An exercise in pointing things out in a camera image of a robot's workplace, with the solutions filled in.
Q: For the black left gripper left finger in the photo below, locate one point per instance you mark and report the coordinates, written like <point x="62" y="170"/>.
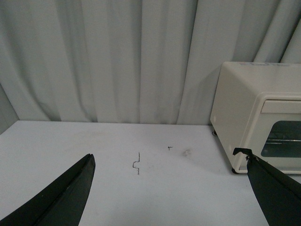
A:
<point x="61" y="203"/>

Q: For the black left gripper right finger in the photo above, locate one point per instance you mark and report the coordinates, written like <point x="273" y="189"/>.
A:
<point x="278" y="195"/>

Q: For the glass oven door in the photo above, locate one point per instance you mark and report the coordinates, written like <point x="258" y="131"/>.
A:
<point x="284" y="138"/>

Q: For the cream toaster oven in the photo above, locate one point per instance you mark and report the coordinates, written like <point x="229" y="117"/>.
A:
<point x="242" y="89"/>

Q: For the grey curtain backdrop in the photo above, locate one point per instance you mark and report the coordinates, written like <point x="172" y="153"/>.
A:
<point x="133" y="61"/>

